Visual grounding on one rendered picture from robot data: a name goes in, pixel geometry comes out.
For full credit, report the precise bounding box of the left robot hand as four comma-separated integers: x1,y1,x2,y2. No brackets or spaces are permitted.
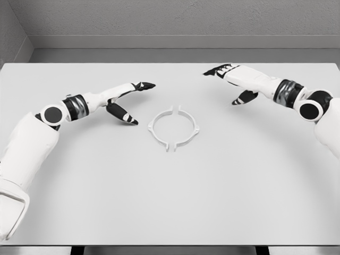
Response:
98,81,157,126

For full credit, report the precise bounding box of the white pipe clamp half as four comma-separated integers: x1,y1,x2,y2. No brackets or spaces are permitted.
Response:
148,105,174,153
174,105,200,153

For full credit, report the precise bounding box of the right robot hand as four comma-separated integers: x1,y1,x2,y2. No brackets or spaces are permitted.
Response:
202,63,266,106

